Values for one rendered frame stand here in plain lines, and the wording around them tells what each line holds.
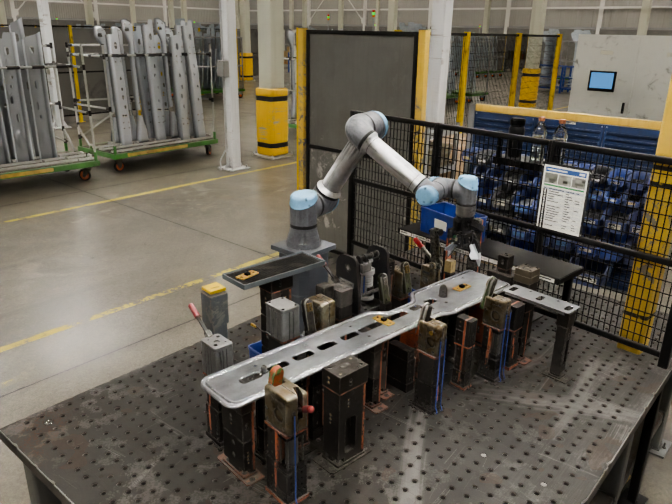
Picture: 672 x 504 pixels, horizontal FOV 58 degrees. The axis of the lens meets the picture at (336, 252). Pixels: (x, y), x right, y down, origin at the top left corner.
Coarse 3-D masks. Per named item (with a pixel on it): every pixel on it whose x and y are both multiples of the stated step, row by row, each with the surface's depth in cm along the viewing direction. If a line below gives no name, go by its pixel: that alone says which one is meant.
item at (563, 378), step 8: (560, 320) 231; (568, 320) 229; (560, 328) 232; (568, 328) 230; (560, 336) 233; (568, 336) 234; (560, 344) 234; (568, 344) 235; (560, 352) 235; (552, 360) 238; (560, 360) 235; (552, 368) 239; (560, 368) 236; (552, 376) 239; (560, 376) 238; (568, 376) 240
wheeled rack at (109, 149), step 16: (112, 112) 936; (80, 128) 897; (112, 128) 844; (80, 144) 909; (96, 144) 923; (112, 144) 908; (144, 144) 910; (160, 144) 921; (176, 144) 939; (192, 144) 956; (208, 144) 981
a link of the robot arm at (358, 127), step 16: (352, 128) 231; (368, 128) 230; (352, 144) 235; (368, 144) 229; (384, 144) 229; (384, 160) 227; (400, 160) 226; (400, 176) 226; (416, 176) 224; (416, 192) 222; (432, 192) 220
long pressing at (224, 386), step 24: (432, 288) 245; (480, 288) 246; (504, 288) 248; (384, 312) 223; (408, 312) 224; (432, 312) 224; (456, 312) 226; (312, 336) 205; (336, 336) 205; (360, 336) 206; (384, 336) 206; (264, 360) 190; (288, 360) 190; (312, 360) 190; (336, 360) 191; (216, 384) 176; (240, 384) 177; (264, 384) 177
